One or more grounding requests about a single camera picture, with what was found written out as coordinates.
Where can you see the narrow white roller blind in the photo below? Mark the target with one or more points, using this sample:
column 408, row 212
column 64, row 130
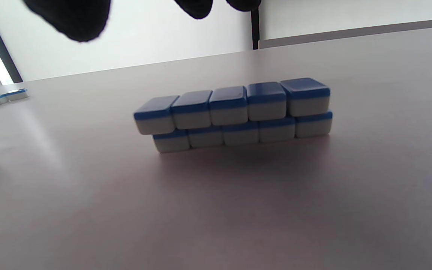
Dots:
column 351, row 17

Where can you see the person's right hand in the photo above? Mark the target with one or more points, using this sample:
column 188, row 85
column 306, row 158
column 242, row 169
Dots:
column 73, row 18

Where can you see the blue mahjong tile wall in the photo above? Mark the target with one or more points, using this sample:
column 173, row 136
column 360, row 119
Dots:
column 231, row 112

